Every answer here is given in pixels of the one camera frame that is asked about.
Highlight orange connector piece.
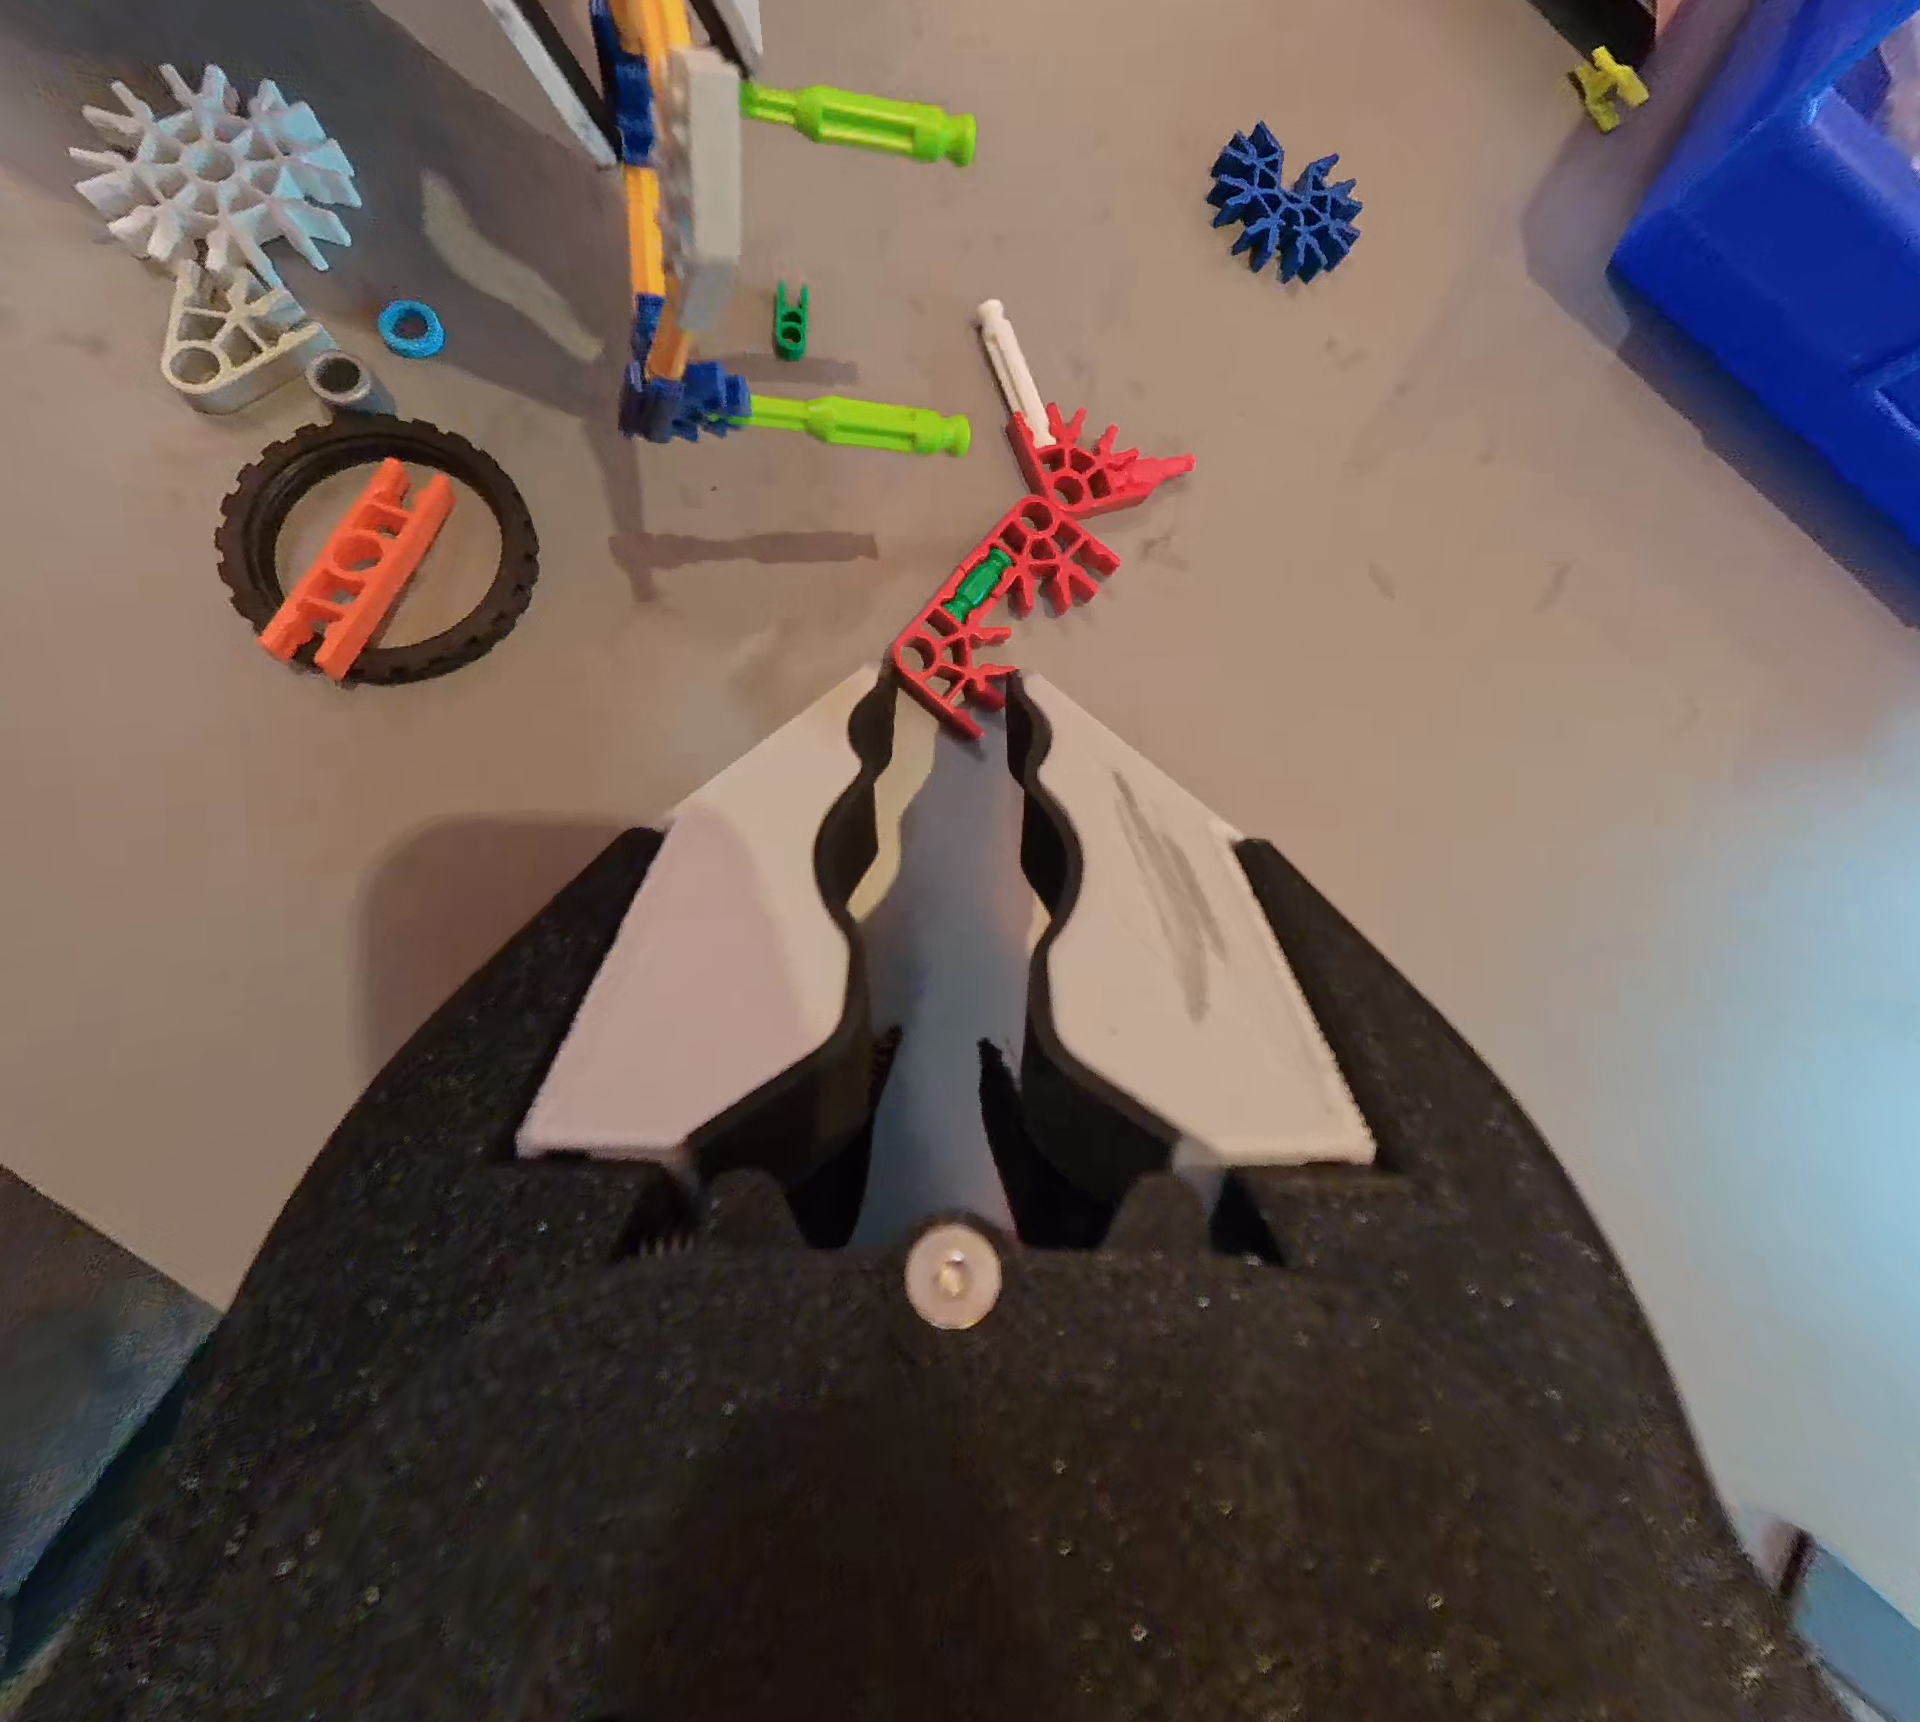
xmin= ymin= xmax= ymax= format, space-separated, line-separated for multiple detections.
xmin=256 ymin=456 xmax=458 ymax=686

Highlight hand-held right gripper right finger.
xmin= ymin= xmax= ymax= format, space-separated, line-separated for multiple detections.
xmin=978 ymin=667 xmax=1380 ymax=1251

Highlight black toy tyre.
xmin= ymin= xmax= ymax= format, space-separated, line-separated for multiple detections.
xmin=212 ymin=411 xmax=544 ymax=689

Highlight colourful rod connector toy model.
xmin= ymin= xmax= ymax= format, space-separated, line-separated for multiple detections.
xmin=588 ymin=0 xmax=981 ymax=461

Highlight white snowflake connector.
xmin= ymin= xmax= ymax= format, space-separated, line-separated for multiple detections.
xmin=66 ymin=62 xmax=363 ymax=277

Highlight red connector with white rod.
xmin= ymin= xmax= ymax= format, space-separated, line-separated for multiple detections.
xmin=971 ymin=297 xmax=1199 ymax=510

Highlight pale grey connector piece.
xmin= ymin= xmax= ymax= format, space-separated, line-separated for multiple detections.
xmin=158 ymin=257 xmax=325 ymax=417

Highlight yellow connector piece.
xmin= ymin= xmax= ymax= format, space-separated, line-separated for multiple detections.
xmin=1565 ymin=44 xmax=1649 ymax=135

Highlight blue plastic bin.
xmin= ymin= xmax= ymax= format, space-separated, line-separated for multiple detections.
xmin=1606 ymin=0 xmax=1920 ymax=549

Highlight person's leg in jeans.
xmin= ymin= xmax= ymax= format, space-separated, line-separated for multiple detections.
xmin=0 ymin=1164 xmax=230 ymax=1612

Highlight blue snowflake connector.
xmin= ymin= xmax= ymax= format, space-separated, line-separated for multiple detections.
xmin=1203 ymin=120 xmax=1368 ymax=288

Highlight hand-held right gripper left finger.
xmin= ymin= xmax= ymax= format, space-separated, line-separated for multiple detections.
xmin=513 ymin=664 xmax=906 ymax=1248

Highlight red connectors with green clip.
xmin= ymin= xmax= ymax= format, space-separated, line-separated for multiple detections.
xmin=888 ymin=492 xmax=1126 ymax=743

